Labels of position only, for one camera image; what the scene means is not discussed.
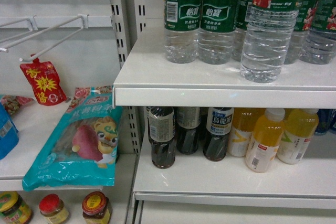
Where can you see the teal sweet potato noodle bag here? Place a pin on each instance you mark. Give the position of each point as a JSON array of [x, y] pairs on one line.
[[82, 149]]

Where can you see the jar with red yellow lid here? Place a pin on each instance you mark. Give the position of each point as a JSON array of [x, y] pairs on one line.
[[96, 208]]

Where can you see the clear water bottle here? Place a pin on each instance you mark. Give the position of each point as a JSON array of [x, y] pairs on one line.
[[267, 39]]

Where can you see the white shelf board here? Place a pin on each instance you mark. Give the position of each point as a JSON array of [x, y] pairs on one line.
[[147, 78]]

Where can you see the blue snack bag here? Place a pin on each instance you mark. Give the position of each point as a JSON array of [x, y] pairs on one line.
[[9, 133]]

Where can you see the water bottle green label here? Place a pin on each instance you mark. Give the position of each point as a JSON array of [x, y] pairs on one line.
[[217, 30], [181, 23]]

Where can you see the red sauce pouch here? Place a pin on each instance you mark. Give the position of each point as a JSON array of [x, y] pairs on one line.
[[45, 82]]

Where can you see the white perforated upright post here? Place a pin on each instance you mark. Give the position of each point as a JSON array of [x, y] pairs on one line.
[[125, 27]]

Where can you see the dark oolong tea bottle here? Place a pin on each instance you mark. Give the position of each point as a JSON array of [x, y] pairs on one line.
[[218, 127], [188, 121], [161, 121]]

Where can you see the yellow white drink bottle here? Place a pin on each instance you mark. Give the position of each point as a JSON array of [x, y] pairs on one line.
[[265, 140], [299, 130]]

